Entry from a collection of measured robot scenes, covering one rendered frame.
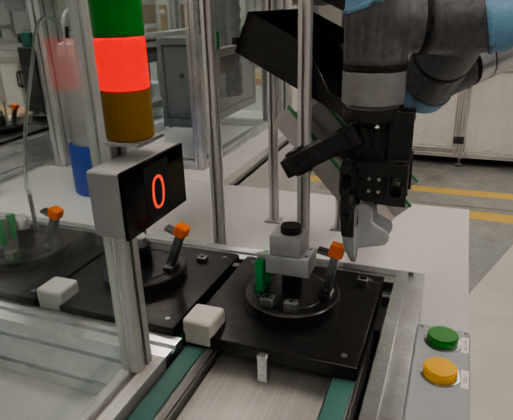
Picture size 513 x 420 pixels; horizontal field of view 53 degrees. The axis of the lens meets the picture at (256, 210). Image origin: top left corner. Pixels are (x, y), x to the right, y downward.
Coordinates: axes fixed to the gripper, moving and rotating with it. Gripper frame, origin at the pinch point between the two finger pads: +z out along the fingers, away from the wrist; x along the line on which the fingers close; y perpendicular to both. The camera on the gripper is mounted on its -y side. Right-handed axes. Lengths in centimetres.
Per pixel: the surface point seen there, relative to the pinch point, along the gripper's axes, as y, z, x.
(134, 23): -17.5, -30.6, -19.6
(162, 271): -29.5, 7.6, -0.9
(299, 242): -6.4, -1.3, -2.1
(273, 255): -10.2, 1.2, -2.1
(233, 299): -16.7, 9.6, -2.2
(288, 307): -6.8, 6.8, -5.9
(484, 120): 35, 66, 405
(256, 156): -55, 21, 109
